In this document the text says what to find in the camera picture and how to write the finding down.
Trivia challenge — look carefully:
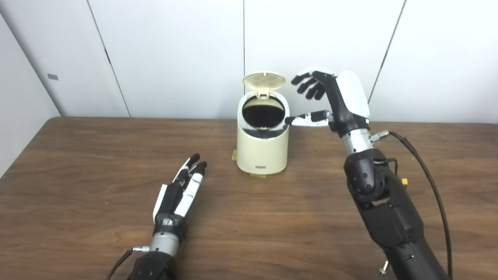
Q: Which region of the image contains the round cream bin lid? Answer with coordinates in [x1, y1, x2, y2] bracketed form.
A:
[242, 71, 286, 100]

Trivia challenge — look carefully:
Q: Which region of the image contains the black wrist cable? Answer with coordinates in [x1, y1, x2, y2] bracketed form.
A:
[106, 245, 152, 280]
[370, 131, 454, 278]

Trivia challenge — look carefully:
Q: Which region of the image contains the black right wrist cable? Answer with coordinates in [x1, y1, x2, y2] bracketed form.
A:
[370, 131, 454, 278]

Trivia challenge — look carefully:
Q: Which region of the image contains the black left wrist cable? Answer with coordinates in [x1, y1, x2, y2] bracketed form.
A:
[106, 245, 152, 280]

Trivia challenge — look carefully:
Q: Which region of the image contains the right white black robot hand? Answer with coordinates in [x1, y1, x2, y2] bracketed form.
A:
[285, 67, 371, 137]

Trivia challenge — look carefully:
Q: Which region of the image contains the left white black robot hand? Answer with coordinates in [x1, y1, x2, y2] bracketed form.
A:
[153, 153, 208, 238]

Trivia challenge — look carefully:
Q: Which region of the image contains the cream-colored bin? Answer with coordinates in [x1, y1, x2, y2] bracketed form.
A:
[237, 90, 290, 175]

